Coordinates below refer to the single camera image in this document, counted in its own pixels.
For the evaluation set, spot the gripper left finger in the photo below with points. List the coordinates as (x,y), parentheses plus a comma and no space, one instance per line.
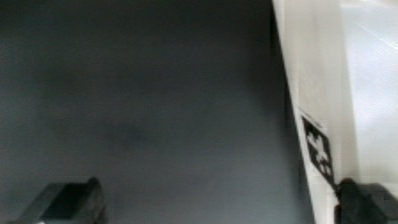
(68,204)

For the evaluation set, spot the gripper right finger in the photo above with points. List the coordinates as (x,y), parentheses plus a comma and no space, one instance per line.
(368,204)

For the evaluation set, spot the white square table top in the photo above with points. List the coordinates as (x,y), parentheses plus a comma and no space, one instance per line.
(338,35)

